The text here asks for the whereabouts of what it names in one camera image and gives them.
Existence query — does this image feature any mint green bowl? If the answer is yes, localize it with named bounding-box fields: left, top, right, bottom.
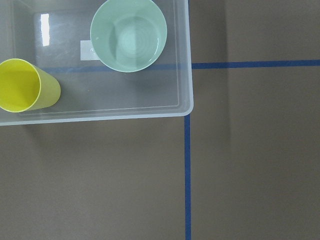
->
left=90, top=0, right=168, bottom=73

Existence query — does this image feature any yellow plastic cup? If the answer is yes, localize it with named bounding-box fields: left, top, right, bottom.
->
left=0, top=58, right=61, bottom=113

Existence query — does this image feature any clear plastic storage box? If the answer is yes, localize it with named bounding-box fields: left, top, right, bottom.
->
left=0, top=0, right=194, bottom=126

